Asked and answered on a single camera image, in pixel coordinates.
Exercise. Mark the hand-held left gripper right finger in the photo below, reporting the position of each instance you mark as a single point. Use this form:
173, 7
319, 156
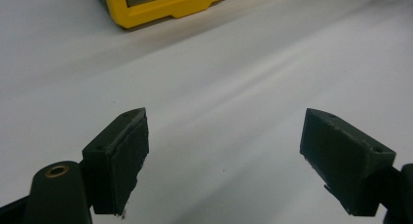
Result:
341, 159

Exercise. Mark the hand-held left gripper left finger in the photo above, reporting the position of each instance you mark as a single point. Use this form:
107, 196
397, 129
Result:
120, 159

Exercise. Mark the yellow black organizer case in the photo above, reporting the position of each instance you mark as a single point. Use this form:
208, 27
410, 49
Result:
156, 14

